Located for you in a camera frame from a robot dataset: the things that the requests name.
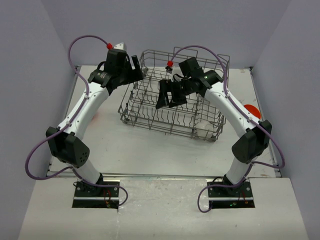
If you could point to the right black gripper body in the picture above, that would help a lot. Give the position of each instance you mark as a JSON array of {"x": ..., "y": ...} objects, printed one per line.
[{"x": 179, "y": 87}]

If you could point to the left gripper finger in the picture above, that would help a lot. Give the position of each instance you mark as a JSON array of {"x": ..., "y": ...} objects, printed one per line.
[
  {"x": 136, "y": 75},
  {"x": 136, "y": 64}
]

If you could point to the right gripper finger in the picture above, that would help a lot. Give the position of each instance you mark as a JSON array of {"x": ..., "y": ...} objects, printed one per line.
[
  {"x": 177, "y": 100},
  {"x": 164, "y": 89}
]

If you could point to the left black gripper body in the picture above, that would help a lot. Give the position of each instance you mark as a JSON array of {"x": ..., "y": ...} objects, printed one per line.
[{"x": 125, "y": 79}]

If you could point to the grey wire dish rack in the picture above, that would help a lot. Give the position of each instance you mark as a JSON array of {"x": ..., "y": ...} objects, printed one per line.
[{"x": 138, "y": 105}]

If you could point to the small orange bowl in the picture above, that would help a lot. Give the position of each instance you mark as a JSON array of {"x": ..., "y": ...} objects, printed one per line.
[{"x": 253, "y": 110}]

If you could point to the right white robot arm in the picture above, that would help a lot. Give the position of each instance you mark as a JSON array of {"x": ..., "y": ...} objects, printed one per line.
[{"x": 252, "y": 133}]

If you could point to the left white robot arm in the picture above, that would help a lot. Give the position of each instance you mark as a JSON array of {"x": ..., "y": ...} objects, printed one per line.
[{"x": 66, "y": 141}]

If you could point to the small white bowl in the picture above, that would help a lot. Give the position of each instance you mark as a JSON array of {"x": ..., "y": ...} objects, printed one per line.
[{"x": 204, "y": 130}]

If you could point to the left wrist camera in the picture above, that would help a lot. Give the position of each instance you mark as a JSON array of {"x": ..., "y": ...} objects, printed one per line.
[{"x": 117, "y": 59}]

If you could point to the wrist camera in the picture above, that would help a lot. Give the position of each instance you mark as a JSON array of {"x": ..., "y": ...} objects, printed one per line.
[
  {"x": 117, "y": 59},
  {"x": 186, "y": 67}
]

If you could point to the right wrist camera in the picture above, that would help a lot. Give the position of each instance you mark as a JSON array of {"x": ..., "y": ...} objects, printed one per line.
[{"x": 186, "y": 67}]

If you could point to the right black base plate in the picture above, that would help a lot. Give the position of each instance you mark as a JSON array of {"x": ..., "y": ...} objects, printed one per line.
[{"x": 242, "y": 191}]

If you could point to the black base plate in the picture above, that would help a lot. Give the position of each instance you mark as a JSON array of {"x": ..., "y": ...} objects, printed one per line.
[
  {"x": 242, "y": 191},
  {"x": 83, "y": 190}
]

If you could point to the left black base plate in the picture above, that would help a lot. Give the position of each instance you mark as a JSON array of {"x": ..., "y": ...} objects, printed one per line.
[{"x": 83, "y": 190}]

